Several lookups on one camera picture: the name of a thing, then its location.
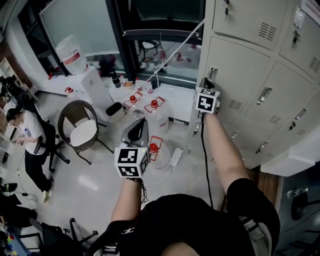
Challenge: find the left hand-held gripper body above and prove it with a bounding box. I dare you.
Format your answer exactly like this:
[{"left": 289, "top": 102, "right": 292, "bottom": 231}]
[{"left": 114, "top": 118, "right": 151, "bottom": 179}]

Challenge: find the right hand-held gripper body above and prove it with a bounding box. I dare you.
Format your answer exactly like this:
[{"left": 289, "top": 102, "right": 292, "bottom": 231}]
[{"left": 193, "top": 76, "right": 222, "bottom": 115}]

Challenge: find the grey metal locker door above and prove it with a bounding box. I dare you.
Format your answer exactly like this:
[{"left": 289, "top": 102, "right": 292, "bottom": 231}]
[{"left": 197, "top": 36, "right": 273, "bottom": 121}]

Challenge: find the grey metal locker cabinet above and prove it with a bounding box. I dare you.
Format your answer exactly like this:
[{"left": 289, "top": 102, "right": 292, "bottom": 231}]
[{"left": 188, "top": 0, "right": 320, "bottom": 170}]

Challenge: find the person's right forearm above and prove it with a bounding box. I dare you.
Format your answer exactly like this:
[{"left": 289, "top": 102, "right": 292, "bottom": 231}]
[{"left": 201, "top": 112, "right": 251, "bottom": 195}]

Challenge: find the person's left forearm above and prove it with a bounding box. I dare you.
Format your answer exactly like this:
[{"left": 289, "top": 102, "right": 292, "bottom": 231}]
[{"left": 110, "top": 177, "right": 145, "bottom": 222}]

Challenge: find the flat white box dark edge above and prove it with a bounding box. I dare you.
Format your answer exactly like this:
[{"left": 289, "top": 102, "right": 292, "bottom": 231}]
[{"left": 167, "top": 116, "right": 190, "bottom": 125}]

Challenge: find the white bin black lid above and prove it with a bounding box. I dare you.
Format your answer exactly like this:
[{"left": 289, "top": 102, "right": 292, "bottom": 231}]
[{"left": 105, "top": 101, "right": 127, "bottom": 123}]

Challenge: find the white round cushion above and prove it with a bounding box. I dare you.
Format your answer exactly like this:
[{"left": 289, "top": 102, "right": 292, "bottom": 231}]
[{"left": 69, "top": 119, "right": 98, "bottom": 148}]

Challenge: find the white leaning pole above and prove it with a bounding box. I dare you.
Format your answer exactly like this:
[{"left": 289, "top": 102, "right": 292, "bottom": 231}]
[{"left": 145, "top": 19, "right": 206, "bottom": 89}]

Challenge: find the person's black shirt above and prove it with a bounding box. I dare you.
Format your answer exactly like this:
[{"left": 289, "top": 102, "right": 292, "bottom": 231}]
[{"left": 87, "top": 177, "right": 281, "bottom": 256}]

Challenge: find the dark wicker chair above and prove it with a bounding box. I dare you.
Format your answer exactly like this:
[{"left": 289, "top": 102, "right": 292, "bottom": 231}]
[{"left": 57, "top": 99, "right": 115, "bottom": 166}]

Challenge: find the white water dispenser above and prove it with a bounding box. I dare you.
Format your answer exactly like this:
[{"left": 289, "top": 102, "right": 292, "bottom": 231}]
[{"left": 80, "top": 66, "right": 115, "bottom": 121}]

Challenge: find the black office chair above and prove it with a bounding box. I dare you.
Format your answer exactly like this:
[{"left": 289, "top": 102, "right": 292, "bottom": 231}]
[{"left": 17, "top": 94, "right": 71, "bottom": 173}]

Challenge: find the black thermos flask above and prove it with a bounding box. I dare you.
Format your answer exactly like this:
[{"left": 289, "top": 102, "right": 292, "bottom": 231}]
[{"left": 111, "top": 71, "right": 122, "bottom": 89}]

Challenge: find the black wheeled stool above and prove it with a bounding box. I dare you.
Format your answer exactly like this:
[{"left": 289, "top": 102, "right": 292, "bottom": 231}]
[{"left": 29, "top": 217, "right": 99, "bottom": 256}]

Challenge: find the dark potted plant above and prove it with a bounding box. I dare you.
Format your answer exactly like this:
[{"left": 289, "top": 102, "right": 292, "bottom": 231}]
[{"left": 98, "top": 54, "right": 117, "bottom": 76}]

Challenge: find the wooden plank platform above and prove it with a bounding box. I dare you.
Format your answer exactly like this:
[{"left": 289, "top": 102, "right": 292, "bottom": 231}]
[{"left": 246, "top": 166, "right": 281, "bottom": 208}]

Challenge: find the large water jug red label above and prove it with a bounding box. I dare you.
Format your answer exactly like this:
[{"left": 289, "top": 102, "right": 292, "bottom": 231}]
[{"left": 54, "top": 34, "right": 89, "bottom": 76}]

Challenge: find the small clear plastic bottle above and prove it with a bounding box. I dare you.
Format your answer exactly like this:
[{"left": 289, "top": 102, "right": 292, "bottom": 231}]
[{"left": 286, "top": 187, "right": 309, "bottom": 198}]

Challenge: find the frosted glass partition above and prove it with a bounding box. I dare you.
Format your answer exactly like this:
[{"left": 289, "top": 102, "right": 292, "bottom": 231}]
[{"left": 39, "top": 0, "right": 121, "bottom": 58}]

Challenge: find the white shelf unit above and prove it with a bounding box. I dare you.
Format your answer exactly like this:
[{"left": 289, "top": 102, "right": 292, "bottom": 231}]
[{"left": 0, "top": 57, "right": 28, "bottom": 173}]

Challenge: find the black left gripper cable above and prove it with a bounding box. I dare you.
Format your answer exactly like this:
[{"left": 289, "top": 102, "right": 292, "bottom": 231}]
[{"left": 137, "top": 177, "right": 150, "bottom": 204}]

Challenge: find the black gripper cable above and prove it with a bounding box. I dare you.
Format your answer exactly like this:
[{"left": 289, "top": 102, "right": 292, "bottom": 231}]
[
  {"left": 200, "top": 112, "right": 214, "bottom": 209},
  {"left": 137, "top": 177, "right": 150, "bottom": 204}
]

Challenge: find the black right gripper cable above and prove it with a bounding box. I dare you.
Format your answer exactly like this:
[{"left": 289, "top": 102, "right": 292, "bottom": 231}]
[{"left": 200, "top": 112, "right": 214, "bottom": 209}]

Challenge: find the gray backpack strap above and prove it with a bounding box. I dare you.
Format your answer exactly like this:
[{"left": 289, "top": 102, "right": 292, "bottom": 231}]
[{"left": 238, "top": 216, "right": 273, "bottom": 256}]

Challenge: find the black pedestal fan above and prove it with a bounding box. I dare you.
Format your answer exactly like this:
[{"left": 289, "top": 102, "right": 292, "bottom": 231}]
[{"left": 291, "top": 191, "right": 320, "bottom": 221}]

